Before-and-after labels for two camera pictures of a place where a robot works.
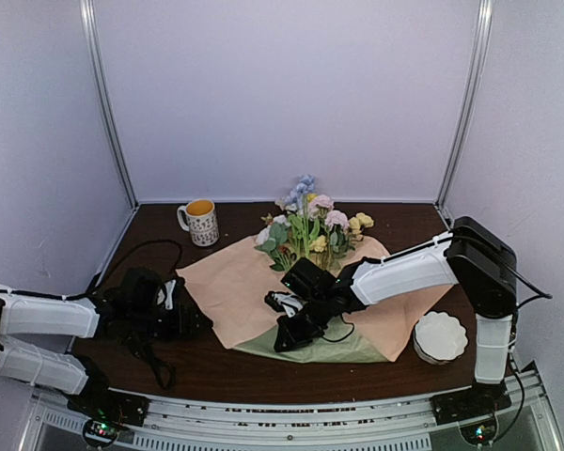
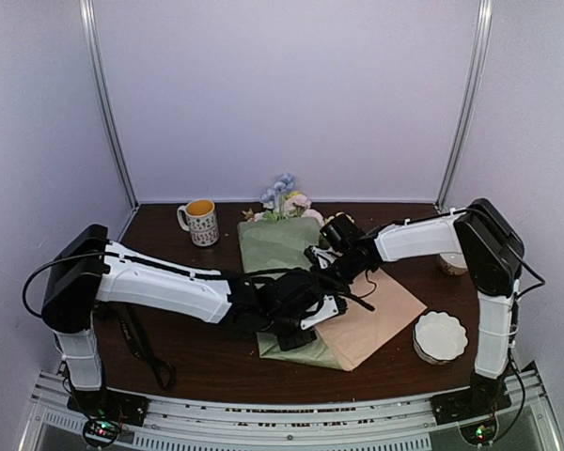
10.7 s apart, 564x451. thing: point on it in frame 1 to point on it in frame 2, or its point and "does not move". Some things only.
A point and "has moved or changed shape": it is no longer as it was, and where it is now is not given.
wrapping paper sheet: x=229 y=295 has moved or changed shape
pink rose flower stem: x=336 y=224 has moved or changed shape
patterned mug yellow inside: x=199 y=217 does not move
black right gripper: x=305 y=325 to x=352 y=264
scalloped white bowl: x=439 y=337 does not move
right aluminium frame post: x=482 y=38 does not move
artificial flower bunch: x=285 y=224 to x=251 y=216
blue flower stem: x=298 y=196 to x=275 y=194
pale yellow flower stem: x=359 y=222 to x=327 y=219
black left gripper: x=181 y=329 to x=288 y=343
